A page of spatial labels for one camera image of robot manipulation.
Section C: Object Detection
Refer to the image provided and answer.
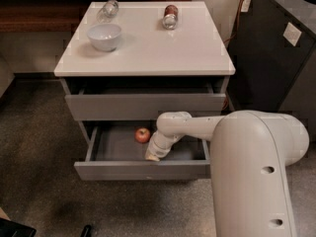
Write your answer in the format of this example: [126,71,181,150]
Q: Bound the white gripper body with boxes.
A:
[146,130,181,158]

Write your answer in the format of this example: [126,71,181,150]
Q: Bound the red apple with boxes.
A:
[134,127,151,143]

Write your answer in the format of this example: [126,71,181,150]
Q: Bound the grey drawer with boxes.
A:
[74,121,210,181]
[65,87,225,121]

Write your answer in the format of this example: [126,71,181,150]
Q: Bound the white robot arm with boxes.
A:
[145,110,309,237]

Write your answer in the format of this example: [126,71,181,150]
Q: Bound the grey top drawer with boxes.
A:
[65,87,225,121]

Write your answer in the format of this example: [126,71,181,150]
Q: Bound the white drawer cabinet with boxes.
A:
[53,1,237,183]

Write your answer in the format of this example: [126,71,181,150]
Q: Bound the small black floor object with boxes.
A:
[80,225,92,237]

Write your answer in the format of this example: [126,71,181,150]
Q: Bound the white ceramic bowl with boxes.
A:
[87,24,121,51]

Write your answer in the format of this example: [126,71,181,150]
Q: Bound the brown-lidded glass jar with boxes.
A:
[162,5,178,30]

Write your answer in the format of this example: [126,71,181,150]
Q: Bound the black cabinet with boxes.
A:
[228,0,316,141]

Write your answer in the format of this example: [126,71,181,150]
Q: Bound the clear glass jar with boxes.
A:
[97,0,119,23]

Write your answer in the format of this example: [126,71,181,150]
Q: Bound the black object bottom left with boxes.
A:
[0,218,37,237]

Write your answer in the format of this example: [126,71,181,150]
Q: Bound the white label on cabinet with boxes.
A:
[283,22,302,46]

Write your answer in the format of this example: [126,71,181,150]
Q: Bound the dark wooden shelf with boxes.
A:
[0,0,193,34]

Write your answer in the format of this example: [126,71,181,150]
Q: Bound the orange power cable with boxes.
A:
[221,0,257,112]

